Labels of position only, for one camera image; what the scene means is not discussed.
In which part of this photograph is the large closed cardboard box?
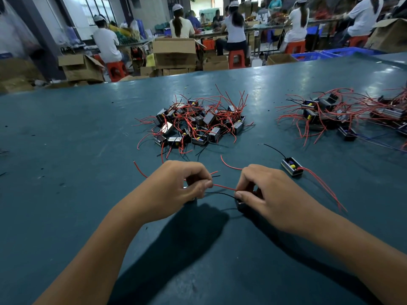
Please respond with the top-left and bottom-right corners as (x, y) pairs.
(152, 38), (197, 69)

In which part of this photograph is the person's right forearm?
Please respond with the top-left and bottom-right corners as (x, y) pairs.
(307, 209), (407, 305)

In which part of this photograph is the loose black wire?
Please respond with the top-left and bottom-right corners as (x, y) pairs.
(0, 148), (10, 177)

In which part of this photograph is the blue plastic crate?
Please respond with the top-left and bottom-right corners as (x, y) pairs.
(323, 47), (384, 57)
(291, 52), (333, 61)

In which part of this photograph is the tilted cardboard box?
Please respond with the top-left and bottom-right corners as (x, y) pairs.
(365, 17), (407, 53)

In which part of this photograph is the person's left hand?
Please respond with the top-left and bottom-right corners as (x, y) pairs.
(124, 161), (214, 223)

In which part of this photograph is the open cardboard box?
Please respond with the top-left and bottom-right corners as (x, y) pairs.
(59, 54), (106, 83)

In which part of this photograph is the person's left forearm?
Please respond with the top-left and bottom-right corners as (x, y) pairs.
(35, 209), (153, 305)

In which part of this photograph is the central pile of wired modules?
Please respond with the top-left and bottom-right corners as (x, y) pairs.
(137, 86), (255, 159)

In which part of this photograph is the low cardboard box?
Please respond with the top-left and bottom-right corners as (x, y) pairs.
(203, 54), (230, 71)

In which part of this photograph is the person's right hand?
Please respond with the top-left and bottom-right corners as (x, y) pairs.
(235, 164), (325, 236)

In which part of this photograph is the shallow cardboard box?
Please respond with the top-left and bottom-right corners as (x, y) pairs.
(266, 54), (298, 65)

